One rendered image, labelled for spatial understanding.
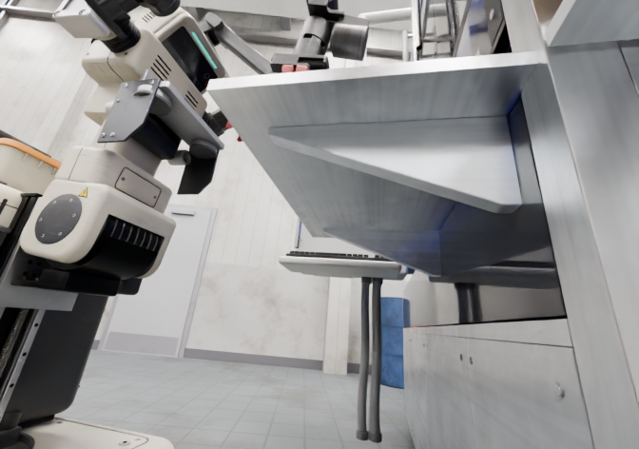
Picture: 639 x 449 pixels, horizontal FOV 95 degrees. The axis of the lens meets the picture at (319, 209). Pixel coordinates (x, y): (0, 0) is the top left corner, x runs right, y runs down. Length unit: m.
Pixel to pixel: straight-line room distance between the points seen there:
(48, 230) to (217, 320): 4.00
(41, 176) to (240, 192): 4.15
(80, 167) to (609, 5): 0.84
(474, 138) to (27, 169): 1.00
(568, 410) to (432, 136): 0.32
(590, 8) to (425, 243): 0.65
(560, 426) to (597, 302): 0.14
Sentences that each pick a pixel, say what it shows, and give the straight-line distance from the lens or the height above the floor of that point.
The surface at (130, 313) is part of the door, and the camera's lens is 5.06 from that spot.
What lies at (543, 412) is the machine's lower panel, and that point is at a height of 0.51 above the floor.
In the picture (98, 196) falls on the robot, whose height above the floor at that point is 0.77.
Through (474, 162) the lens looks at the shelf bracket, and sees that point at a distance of 0.43.
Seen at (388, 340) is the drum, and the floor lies 0.47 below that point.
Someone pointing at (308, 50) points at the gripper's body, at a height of 1.02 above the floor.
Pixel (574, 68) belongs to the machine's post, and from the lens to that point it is 0.41.
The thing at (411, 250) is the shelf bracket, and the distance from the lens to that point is 0.89.
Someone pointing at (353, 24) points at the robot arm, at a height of 1.09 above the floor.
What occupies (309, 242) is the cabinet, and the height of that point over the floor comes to 0.92.
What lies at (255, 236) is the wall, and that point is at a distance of 4.74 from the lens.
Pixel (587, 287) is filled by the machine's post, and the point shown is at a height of 0.62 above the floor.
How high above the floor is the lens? 0.58
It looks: 21 degrees up
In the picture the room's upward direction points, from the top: 5 degrees clockwise
